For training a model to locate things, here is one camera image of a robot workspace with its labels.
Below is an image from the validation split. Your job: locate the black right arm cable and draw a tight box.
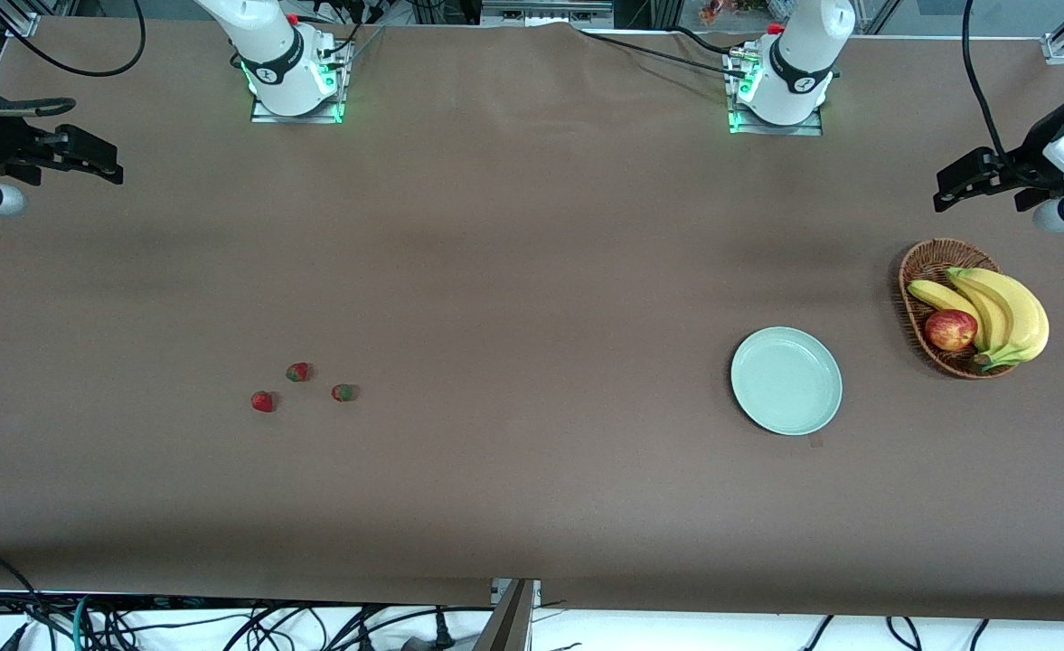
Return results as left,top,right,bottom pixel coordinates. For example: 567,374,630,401
0,0,146,80

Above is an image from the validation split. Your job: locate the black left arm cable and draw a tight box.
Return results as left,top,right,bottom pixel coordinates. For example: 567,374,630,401
962,0,1012,169

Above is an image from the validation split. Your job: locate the grey device box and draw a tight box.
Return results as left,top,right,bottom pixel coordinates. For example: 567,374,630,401
480,0,616,29

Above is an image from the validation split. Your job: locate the brown wicker basket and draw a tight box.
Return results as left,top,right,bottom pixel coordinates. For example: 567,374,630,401
899,238,1026,381

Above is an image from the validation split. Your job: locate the brown frame post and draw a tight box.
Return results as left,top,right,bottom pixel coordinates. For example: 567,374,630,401
472,579,542,651

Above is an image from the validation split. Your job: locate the brown tablecloth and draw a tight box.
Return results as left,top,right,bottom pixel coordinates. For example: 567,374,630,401
0,16,1064,623

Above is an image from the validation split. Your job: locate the light green round plate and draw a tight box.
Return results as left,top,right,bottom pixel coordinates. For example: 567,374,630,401
730,326,844,437

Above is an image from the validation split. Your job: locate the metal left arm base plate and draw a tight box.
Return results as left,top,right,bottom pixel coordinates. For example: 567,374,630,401
727,50,824,137

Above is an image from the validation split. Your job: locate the long black table cable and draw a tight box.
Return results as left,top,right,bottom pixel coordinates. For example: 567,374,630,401
575,29,749,79

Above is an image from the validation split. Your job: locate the large yellow banana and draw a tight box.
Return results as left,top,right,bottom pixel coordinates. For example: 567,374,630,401
947,266,1050,373

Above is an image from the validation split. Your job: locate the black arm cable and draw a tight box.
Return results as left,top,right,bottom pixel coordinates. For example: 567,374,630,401
0,0,146,80
962,0,1012,169

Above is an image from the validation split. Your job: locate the short black table cable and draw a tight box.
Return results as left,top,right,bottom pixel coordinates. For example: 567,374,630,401
667,24,746,58

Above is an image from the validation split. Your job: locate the small yellow banana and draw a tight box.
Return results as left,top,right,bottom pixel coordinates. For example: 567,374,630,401
908,279,990,359

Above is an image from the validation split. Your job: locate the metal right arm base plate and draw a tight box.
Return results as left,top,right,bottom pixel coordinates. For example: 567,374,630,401
250,41,345,125

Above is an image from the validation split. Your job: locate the red apple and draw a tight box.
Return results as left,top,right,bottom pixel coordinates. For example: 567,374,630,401
924,308,980,354

